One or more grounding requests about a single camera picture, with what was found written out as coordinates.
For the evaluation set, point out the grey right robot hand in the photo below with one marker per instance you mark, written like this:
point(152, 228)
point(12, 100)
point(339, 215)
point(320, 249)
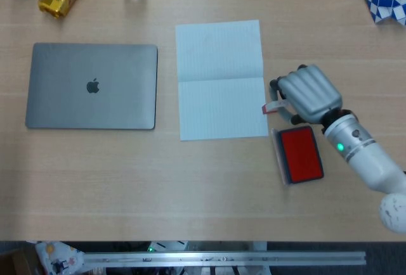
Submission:
point(309, 92)

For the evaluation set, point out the red and white stamp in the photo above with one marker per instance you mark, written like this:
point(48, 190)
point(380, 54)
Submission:
point(271, 107)

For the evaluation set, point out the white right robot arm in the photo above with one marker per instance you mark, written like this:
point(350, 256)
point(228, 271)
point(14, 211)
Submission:
point(364, 157)

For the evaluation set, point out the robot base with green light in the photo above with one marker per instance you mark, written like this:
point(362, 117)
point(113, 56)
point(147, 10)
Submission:
point(158, 246)

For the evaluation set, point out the red ink pad case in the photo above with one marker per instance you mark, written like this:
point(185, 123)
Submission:
point(301, 156)

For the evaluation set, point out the white lined paper sheet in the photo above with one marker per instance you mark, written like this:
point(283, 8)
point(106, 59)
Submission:
point(222, 104)

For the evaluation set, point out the blue white snake puzzle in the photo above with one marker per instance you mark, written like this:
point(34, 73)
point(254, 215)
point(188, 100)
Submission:
point(379, 1)

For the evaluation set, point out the grey closed laptop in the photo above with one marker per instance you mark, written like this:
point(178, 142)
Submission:
point(92, 88)

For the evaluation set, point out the white colourful printed bag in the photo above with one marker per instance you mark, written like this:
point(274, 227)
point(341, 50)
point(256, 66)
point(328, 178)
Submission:
point(58, 257)

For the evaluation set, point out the aluminium rail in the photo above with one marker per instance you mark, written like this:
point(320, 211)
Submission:
point(222, 259)

